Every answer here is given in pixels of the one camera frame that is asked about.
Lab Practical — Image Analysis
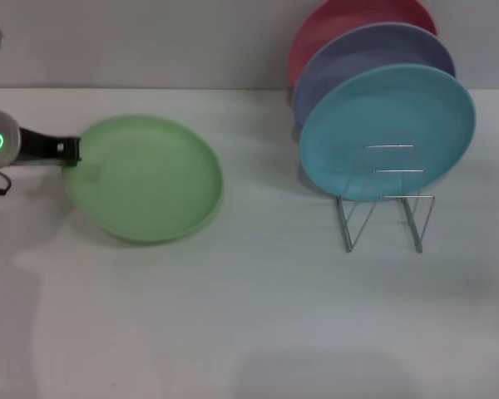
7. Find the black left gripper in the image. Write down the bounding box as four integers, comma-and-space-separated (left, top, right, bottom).
12, 126, 83, 168

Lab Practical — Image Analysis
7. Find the red plate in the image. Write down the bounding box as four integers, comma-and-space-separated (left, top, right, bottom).
286, 0, 438, 91

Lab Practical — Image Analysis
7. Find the metal wire plate rack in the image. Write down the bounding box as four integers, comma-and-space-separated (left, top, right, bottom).
335, 144, 437, 254

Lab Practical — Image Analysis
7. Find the purple plate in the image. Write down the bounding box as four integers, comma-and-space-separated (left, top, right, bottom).
291, 22, 457, 130

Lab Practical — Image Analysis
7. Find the light blue plate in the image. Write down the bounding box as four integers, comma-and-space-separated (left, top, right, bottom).
298, 64, 478, 204

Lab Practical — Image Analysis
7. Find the green plate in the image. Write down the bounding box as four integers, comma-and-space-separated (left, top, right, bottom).
62, 115, 225, 249

